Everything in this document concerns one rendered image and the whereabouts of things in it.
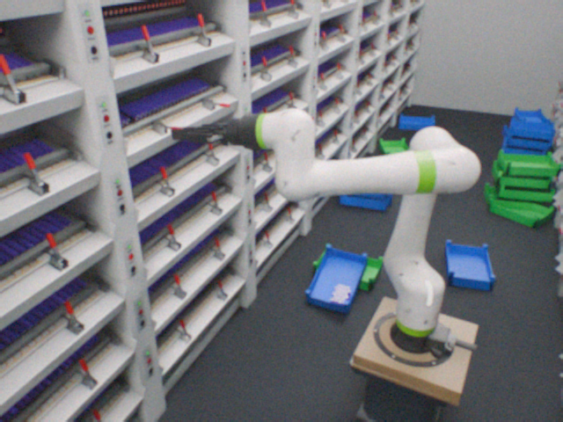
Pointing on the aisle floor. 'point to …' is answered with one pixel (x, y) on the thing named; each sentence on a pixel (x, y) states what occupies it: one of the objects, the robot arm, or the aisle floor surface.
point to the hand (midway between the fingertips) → (184, 133)
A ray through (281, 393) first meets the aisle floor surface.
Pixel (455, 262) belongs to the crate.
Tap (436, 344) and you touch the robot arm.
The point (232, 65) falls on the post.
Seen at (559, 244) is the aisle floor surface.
